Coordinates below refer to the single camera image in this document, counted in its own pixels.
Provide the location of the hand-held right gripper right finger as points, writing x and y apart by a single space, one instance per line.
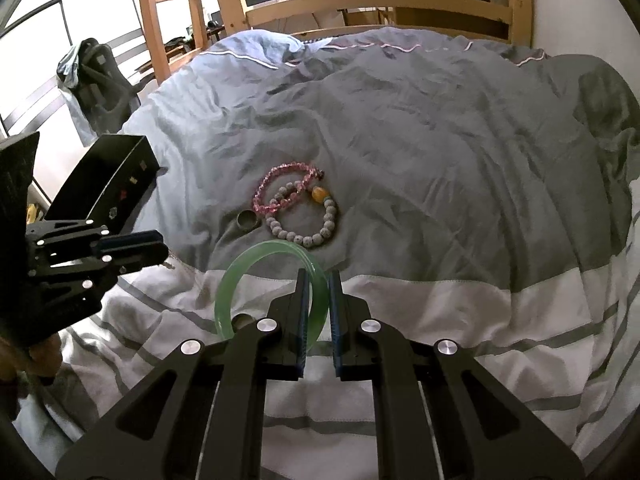
335 340

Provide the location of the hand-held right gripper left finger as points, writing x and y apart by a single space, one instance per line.
301 340

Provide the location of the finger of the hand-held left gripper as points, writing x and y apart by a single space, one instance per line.
132 247
75 282

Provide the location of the black jewelry box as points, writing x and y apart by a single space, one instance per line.
100 175

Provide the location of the green translucent bangle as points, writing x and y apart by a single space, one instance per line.
225 295

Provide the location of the person's left hand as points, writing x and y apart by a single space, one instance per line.
42 360

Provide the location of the black office chair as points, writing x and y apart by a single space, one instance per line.
105 90

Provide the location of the blue cloth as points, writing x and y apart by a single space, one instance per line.
69 67

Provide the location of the black metal railing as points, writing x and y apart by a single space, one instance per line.
65 15

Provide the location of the grey striped duvet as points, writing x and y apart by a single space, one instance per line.
425 160

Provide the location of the wooden ladder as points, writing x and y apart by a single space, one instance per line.
152 25

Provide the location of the light blue pillow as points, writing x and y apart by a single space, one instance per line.
260 42

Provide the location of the wooden bed frame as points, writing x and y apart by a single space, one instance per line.
375 2

